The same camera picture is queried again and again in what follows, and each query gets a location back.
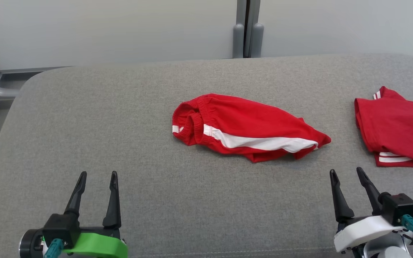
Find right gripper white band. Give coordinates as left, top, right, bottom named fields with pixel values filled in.
left=329, top=167, right=413, bottom=253

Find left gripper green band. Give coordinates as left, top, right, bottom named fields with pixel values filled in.
left=62, top=171, right=128, bottom=258

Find red jersey with white sleeves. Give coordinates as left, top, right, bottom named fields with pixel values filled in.
left=353, top=86, right=413, bottom=169

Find red shorts with white stripe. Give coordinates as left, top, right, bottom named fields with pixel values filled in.
left=172, top=93, right=332, bottom=163

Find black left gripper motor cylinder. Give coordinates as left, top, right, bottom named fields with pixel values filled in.
left=19, top=229, right=45, bottom=258

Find grey fabric sofa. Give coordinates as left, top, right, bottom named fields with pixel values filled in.
left=0, top=53, right=413, bottom=258

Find teal left camera cable plug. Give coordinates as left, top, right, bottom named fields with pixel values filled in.
left=43, top=238, right=65, bottom=258

